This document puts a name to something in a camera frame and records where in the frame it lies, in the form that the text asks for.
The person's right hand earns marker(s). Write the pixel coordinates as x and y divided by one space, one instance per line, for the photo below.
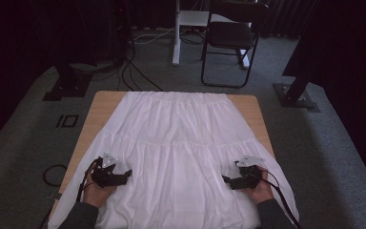
263 192

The black folding chair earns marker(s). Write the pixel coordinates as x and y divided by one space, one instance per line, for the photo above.
230 35

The white desk frame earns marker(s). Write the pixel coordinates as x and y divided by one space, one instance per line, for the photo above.
177 44

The person's left hand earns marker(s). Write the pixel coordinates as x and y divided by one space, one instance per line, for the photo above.
96 195

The white tiered skirt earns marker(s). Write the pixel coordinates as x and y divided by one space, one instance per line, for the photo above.
181 133

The grey tape piece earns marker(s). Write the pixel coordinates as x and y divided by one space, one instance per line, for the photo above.
56 195

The black stand with flat base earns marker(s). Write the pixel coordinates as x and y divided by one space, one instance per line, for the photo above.
68 84

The dark curtain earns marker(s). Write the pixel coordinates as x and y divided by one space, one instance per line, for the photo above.
286 17

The black slanted stand with base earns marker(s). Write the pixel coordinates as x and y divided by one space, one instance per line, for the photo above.
294 97

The dark equipment tower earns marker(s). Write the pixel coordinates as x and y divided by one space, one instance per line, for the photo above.
120 31

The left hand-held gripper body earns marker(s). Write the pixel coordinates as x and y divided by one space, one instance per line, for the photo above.
106 176

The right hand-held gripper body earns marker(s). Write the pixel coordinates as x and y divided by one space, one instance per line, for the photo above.
250 178

